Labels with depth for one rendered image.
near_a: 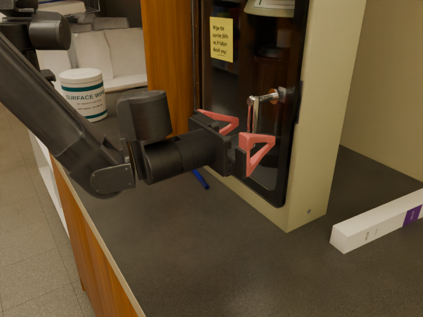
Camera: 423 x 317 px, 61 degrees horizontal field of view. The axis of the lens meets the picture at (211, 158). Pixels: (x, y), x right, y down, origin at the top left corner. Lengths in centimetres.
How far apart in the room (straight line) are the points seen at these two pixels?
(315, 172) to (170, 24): 44
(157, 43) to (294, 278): 55
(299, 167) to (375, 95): 44
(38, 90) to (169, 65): 42
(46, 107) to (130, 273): 30
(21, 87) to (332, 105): 46
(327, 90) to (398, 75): 39
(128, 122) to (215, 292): 29
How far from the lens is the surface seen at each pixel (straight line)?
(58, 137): 49
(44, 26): 79
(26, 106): 49
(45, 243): 229
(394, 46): 99
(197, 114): 58
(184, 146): 51
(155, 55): 83
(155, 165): 49
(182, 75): 87
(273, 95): 60
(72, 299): 193
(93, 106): 121
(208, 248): 66
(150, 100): 47
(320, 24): 56
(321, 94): 61
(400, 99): 99
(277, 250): 67
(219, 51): 72
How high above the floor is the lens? 139
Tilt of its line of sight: 28 degrees down
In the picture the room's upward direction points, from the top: straight up
